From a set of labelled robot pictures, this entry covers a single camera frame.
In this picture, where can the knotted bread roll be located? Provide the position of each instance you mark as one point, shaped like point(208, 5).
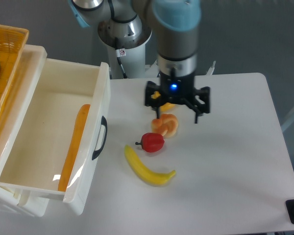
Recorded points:
point(166, 125)

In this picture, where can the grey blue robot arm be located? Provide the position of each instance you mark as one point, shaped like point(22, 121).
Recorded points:
point(175, 24)

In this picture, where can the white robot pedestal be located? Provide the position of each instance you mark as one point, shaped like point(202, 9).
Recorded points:
point(126, 46)

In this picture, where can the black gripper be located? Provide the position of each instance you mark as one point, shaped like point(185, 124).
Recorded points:
point(178, 90)

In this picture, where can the black drawer handle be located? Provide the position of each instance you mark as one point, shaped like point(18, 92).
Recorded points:
point(102, 135)

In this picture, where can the white open drawer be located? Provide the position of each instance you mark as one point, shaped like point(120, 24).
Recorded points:
point(34, 165)

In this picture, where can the red bell pepper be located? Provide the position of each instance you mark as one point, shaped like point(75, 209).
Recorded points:
point(151, 142)

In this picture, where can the white table bracket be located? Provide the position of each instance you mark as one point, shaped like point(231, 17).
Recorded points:
point(152, 70)

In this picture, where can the yellow bell pepper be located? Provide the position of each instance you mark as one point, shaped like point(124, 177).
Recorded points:
point(167, 106)

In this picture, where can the long orange bread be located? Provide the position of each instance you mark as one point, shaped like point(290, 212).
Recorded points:
point(79, 125)

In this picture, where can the yellow banana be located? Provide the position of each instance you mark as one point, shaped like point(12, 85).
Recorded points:
point(143, 172)

